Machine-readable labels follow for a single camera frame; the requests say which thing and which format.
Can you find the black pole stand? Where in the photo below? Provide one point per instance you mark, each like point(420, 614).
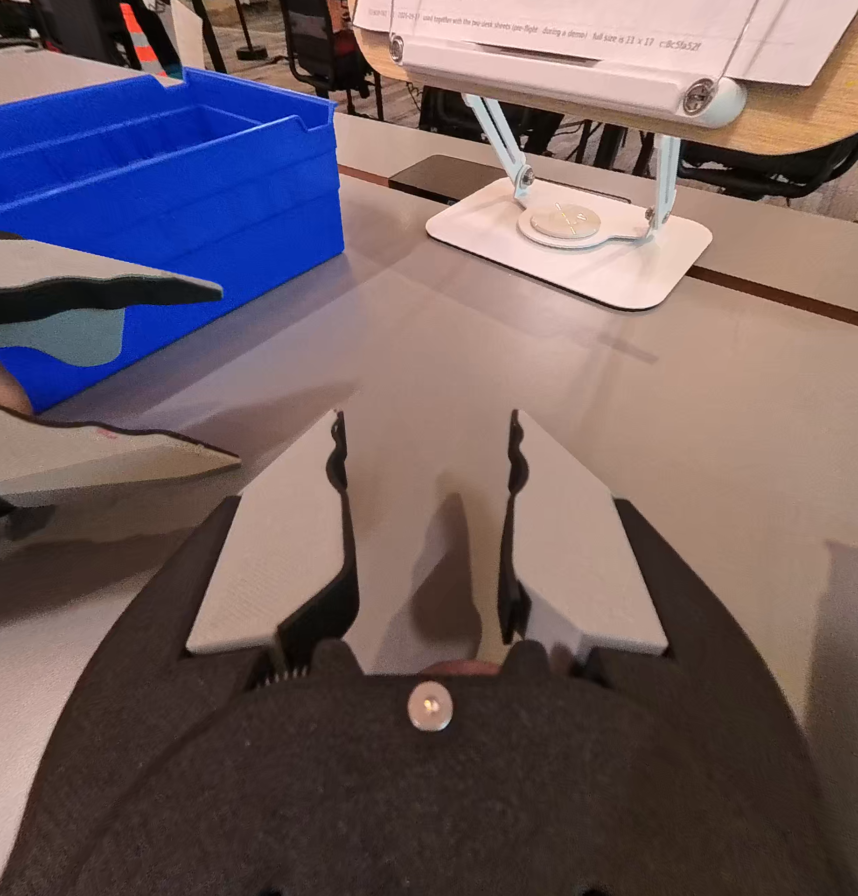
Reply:
point(250, 50)

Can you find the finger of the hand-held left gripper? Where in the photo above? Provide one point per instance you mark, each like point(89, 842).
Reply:
point(86, 456)
point(65, 264)

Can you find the orange striped traffic cone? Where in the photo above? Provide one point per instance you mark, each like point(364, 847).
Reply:
point(136, 35)

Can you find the printed paper sheet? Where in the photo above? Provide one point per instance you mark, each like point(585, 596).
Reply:
point(611, 24)

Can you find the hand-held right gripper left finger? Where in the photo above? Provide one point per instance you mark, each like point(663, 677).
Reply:
point(275, 553)

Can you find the blue plastic bin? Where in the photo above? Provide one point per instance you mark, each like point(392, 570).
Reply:
point(191, 210)

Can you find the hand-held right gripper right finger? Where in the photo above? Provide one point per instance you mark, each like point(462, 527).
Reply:
point(583, 553)

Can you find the white stand with wooden board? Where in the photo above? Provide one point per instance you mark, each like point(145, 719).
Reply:
point(576, 269)

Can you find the black office chair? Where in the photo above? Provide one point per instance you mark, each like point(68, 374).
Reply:
point(471, 120)
point(786, 175)
point(320, 42)

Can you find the person's left hand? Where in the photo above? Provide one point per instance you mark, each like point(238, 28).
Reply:
point(2, 388)

